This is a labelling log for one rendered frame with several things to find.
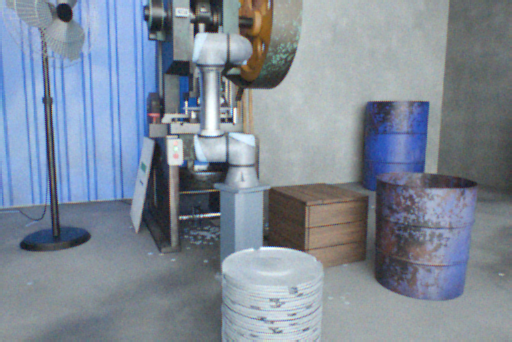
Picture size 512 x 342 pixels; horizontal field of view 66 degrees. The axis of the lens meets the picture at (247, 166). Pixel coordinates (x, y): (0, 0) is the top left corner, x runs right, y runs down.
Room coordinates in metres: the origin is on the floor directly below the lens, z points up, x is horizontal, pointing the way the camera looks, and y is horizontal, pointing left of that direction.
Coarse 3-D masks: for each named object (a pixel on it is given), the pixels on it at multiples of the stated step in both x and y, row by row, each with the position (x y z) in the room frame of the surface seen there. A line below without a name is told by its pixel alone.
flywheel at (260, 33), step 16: (240, 0) 2.81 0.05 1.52; (256, 0) 2.61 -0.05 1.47; (272, 0) 2.32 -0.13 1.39; (240, 16) 2.86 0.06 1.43; (256, 16) 2.54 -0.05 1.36; (272, 16) 2.31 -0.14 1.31; (240, 32) 2.87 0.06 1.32; (256, 32) 2.56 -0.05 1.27; (256, 48) 2.61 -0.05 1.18; (256, 64) 2.60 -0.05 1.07
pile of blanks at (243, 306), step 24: (240, 288) 0.98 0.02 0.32; (264, 288) 0.95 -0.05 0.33; (288, 288) 0.96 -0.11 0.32; (312, 288) 0.98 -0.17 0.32; (240, 312) 0.98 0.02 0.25; (264, 312) 0.95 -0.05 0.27; (288, 312) 0.95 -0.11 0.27; (312, 312) 1.00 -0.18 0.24; (240, 336) 0.98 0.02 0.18; (264, 336) 0.95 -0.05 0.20; (288, 336) 0.95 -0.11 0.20; (312, 336) 0.99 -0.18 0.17
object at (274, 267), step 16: (240, 256) 1.17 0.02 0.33; (256, 256) 1.17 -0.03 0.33; (272, 256) 1.17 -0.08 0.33; (288, 256) 1.17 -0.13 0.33; (304, 256) 1.17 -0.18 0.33; (240, 272) 1.04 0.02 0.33; (256, 272) 1.04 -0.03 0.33; (272, 272) 1.03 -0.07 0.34; (288, 272) 1.04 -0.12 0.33; (304, 272) 1.05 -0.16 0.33; (320, 272) 1.05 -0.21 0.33; (272, 288) 0.94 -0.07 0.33
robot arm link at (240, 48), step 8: (232, 40) 1.61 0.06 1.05; (240, 40) 1.62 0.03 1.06; (232, 48) 1.60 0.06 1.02; (240, 48) 1.62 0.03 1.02; (248, 48) 1.65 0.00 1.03; (232, 56) 1.62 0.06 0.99; (240, 56) 1.63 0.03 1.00; (248, 56) 1.68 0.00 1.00; (232, 64) 2.04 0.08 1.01; (240, 64) 2.04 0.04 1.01
